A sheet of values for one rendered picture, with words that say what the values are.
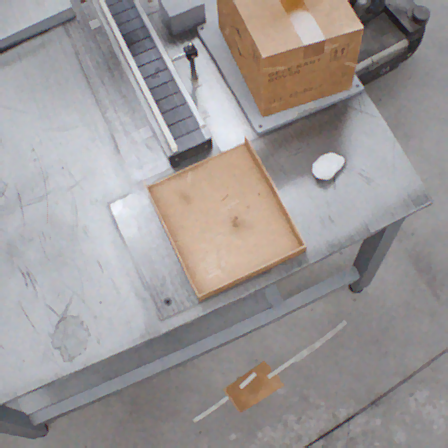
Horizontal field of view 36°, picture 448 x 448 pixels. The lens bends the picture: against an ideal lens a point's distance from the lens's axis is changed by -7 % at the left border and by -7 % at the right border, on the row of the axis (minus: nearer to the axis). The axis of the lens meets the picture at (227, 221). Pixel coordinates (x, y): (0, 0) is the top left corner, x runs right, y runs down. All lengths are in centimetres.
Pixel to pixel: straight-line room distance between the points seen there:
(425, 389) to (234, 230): 108
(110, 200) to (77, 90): 33
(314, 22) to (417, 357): 131
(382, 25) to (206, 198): 126
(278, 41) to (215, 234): 46
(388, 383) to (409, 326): 21
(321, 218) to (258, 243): 15
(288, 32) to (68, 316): 79
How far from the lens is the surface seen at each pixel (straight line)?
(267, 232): 165
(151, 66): 181
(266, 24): 157
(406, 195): 172
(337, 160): 170
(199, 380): 242
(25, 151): 183
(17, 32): 198
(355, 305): 248
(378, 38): 266
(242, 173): 170
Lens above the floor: 239
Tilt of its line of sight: 70 degrees down
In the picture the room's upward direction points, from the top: 6 degrees counter-clockwise
